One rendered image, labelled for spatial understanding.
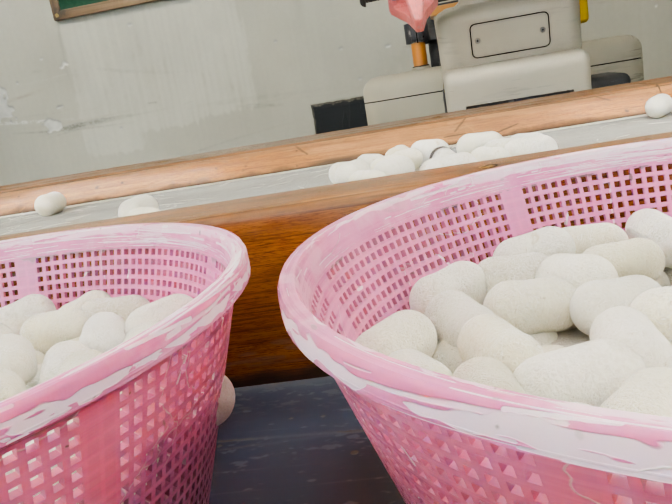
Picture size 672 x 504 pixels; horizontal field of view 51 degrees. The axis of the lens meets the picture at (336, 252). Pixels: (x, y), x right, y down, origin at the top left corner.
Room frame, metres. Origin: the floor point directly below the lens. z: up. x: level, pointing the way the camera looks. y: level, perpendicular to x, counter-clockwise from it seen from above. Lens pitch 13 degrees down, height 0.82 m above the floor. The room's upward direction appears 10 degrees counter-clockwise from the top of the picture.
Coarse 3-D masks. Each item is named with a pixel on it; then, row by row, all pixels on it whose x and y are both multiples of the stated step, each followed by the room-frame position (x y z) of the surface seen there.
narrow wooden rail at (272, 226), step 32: (512, 160) 0.36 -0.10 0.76; (288, 192) 0.38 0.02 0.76; (320, 192) 0.36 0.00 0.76; (352, 192) 0.34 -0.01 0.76; (384, 192) 0.33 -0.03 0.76; (576, 192) 0.32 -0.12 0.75; (640, 192) 0.32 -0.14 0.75; (96, 224) 0.39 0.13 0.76; (224, 224) 0.34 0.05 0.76; (256, 224) 0.34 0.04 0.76; (288, 224) 0.34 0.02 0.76; (320, 224) 0.34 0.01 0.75; (256, 256) 0.34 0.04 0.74; (288, 256) 0.34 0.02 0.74; (256, 288) 0.34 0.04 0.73; (256, 320) 0.34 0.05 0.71; (256, 352) 0.34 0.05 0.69; (288, 352) 0.34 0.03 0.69; (256, 384) 0.34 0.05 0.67
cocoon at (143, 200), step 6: (132, 198) 0.51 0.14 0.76; (138, 198) 0.52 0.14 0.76; (144, 198) 0.52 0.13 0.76; (150, 198) 0.53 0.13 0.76; (126, 204) 0.51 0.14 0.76; (132, 204) 0.51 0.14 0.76; (138, 204) 0.51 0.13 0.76; (144, 204) 0.51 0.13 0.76; (150, 204) 0.52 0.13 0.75; (156, 204) 0.53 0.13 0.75; (120, 210) 0.51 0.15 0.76; (126, 210) 0.50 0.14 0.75; (120, 216) 0.51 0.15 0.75
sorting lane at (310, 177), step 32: (576, 128) 0.65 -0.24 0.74; (608, 128) 0.61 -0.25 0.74; (640, 128) 0.58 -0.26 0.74; (160, 192) 0.71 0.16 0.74; (192, 192) 0.67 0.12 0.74; (224, 192) 0.63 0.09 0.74; (256, 192) 0.59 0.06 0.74; (0, 224) 0.68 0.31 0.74; (32, 224) 0.64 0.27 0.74; (64, 224) 0.60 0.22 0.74
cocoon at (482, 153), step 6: (474, 150) 0.49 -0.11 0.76; (480, 150) 0.48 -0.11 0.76; (486, 150) 0.47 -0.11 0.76; (492, 150) 0.47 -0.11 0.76; (498, 150) 0.47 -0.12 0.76; (504, 150) 0.47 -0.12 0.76; (474, 156) 0.48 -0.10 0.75; (480, 156) 0.48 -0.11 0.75; (486, 156) 0.47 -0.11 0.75; (492, 156) 0.47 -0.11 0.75; (498, 156) 0.46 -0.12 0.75; (504, 156) 0.47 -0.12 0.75; (510, 156) 0.47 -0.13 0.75
